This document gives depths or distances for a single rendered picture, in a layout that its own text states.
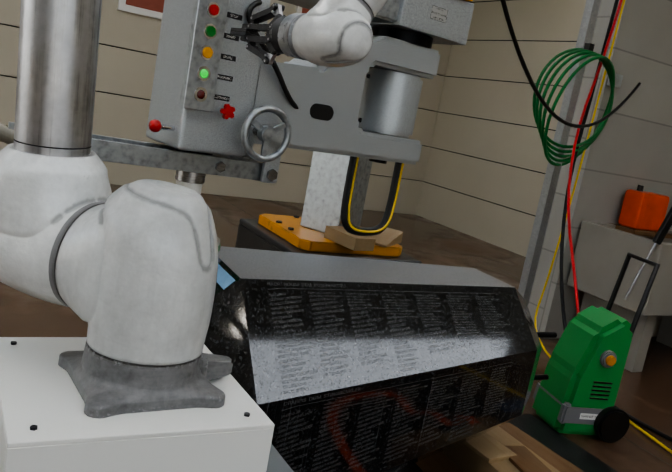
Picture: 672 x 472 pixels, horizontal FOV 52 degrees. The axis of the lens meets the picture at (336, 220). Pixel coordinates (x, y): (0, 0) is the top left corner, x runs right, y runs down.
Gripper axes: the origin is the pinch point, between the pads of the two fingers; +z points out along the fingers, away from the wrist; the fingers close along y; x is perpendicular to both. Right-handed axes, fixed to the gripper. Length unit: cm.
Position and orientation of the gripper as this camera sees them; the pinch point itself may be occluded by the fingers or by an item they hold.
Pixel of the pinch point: (243, 32)
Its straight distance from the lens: 160.7
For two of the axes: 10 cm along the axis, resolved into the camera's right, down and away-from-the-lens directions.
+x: 7.8, 0.4, 6.3
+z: -6.0, -2.4, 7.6
